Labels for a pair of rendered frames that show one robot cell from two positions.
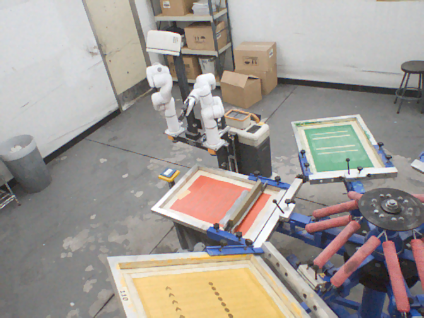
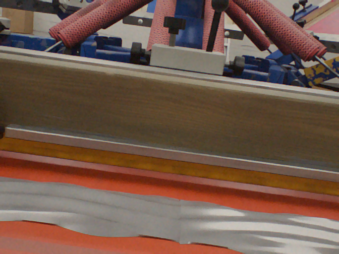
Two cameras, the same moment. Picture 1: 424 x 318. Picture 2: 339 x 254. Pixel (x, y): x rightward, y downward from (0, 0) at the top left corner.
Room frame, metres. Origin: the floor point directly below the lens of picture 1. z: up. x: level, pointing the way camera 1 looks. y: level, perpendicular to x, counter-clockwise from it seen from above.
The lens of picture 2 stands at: (1.93, 0.08, 1.11)
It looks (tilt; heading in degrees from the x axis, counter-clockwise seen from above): 15 degrees down; 230
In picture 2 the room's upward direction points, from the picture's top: 8 degrees clockwise
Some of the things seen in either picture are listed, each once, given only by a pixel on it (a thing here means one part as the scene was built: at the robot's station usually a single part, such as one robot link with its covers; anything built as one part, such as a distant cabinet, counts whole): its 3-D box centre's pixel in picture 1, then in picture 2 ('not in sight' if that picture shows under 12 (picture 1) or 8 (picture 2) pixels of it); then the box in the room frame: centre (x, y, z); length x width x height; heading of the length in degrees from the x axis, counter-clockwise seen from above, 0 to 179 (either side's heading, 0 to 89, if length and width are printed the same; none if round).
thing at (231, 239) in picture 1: (229, 238); not in sight; (1.46, -0.02, 0.98); 0.30 x 0.05 x 0.07; 51
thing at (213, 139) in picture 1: (213, 133); not in sight; (2.33, -0.06, 1.21); 0.16 x 0.13 x 0.15; 134
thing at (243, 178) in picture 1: (219, 200); not in sight; (1.83, -0.01, 0.97); 0.79 x 0.58 x 0.04; 51
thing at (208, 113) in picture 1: (210, 116); not in sight; (2.32, -0.06, 1.37); 0.13 x 0.10 x 0.16; 91
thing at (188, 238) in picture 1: (202, 240); not in sight; (1.71, 0.16, 0.74); 0.46 x 0.04 x 0.42; 51
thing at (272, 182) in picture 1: (267, 183); not in sight; (1.90, -0.37, 0.98); 0.30 x 0.05 x 0.07; 51
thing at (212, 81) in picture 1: (206, 83); not in sight; (2.53, -0.08, 1.55); 0.21 x 0.15 x 0.16; 1
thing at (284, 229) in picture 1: (277, 226); not in sight; (1.56, -0.35, 0.89); 1.24 x 0.06 x 0.06; 51
